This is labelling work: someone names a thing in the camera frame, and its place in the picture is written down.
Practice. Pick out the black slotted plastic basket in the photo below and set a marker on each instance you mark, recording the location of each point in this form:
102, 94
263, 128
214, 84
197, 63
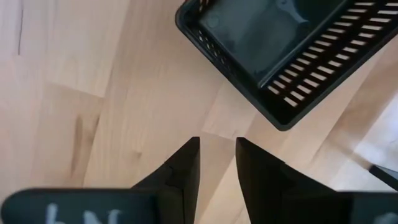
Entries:
248, 40

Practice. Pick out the black metal table frame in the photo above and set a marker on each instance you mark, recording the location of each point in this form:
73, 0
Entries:
387, 177

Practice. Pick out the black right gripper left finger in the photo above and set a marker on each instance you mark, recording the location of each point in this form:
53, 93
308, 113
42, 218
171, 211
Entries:
180, 186

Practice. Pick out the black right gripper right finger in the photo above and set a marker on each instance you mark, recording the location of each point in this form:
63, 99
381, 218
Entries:
273, 193

